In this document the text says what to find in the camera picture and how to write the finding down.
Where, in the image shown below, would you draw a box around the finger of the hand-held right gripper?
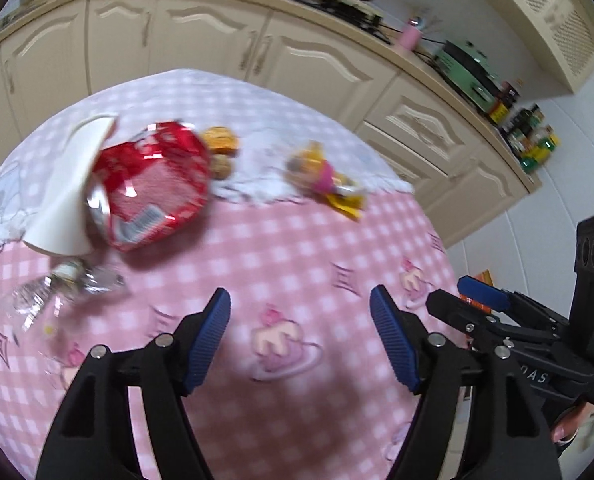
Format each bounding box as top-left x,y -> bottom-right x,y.
457,275 -> 572,334
425,289 -> 528,356

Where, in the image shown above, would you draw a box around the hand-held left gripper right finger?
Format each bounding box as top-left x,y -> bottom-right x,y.
369,285 -> 562,480

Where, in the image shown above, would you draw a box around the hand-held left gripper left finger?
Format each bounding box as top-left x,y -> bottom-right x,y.
36,287 -> 232,480

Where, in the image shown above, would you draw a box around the clear plastic wrapper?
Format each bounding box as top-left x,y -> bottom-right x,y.
2,259 -> 128,332

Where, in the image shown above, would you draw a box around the red snack packet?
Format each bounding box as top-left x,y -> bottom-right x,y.
84,120 -> 213,254

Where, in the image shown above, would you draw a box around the yellow magenta snack wrapper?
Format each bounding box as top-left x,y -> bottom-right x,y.
283,141 -> 369,222

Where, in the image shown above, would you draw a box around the small golden pastries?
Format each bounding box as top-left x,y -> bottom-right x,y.
199,126 -> 241,157

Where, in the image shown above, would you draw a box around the person's right hand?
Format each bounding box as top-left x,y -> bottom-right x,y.
552,400 -> 594,447

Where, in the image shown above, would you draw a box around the pink checkered tablecloth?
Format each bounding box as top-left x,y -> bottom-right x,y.
0,67 -> 450,480

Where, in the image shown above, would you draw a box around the green plastic bottle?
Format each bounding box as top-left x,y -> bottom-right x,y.
521,127 -> 560,175

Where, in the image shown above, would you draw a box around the cream cabinet drawer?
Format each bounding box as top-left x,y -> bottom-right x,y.
354,121 -> 450,197
363,74 -> 478,177

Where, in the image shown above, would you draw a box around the dark glass bottle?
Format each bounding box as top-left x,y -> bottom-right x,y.
507,105 -> 543,146

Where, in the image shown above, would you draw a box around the large soy sauce bottle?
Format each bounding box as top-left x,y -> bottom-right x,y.
488,82 -> 522,126

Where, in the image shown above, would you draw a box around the beige kitchen countertop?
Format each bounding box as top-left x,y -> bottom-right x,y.
0,0 -> 544,196

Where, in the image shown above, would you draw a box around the green electric cooker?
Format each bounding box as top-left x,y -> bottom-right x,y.
434,39 -> 503,114

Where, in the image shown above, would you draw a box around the pink utensil holder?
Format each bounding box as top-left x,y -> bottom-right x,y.
399,25 -> 423,51

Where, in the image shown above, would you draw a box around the cream kitchen base cabinet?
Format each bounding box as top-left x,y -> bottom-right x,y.
0,0 -> 542,251

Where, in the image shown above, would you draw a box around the black gas stove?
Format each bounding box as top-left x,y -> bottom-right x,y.
177,0 -> 394,44

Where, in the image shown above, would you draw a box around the large lattice wall cabinet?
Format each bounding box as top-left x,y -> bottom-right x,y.
449,0 -> 594,94

